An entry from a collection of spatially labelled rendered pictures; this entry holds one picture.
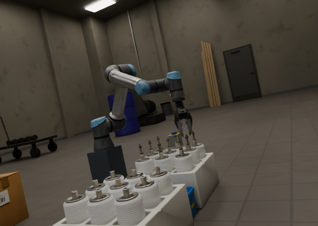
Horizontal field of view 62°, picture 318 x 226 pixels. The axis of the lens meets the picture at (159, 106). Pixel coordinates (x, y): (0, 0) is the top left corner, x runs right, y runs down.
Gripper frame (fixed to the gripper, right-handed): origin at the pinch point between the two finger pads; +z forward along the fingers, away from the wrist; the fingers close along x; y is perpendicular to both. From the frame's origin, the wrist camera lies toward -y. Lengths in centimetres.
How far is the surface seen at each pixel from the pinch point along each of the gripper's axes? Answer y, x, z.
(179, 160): -14.1, 7.6, 10.2
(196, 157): -3.4, -2.5, 13.0
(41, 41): 927, 381, -359
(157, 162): -8.3, 18.6, 10.5
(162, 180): -41.6, 17.8, 10.8
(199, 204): -19.9, 2.8, 31.7
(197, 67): 1016, -223, -143
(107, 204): -56, 38, 11
